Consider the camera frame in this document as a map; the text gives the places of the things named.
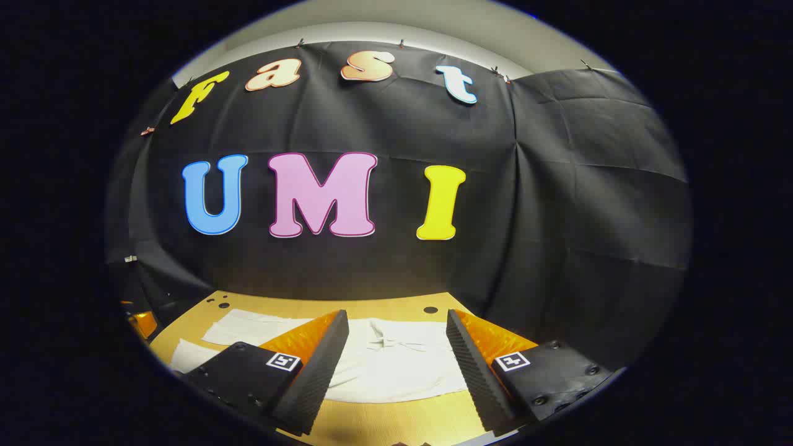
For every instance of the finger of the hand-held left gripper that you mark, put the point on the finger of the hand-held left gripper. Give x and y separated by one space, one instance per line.
146 323

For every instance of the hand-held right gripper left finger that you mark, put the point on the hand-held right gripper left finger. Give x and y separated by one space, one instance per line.
322 371

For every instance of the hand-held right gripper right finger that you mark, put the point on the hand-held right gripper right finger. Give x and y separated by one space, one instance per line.
474 371

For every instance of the white jeans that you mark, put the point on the white jeans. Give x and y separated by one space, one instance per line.
403 371

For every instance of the black backdrop cloth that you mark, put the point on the black backdrop cloth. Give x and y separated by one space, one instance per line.
557 186

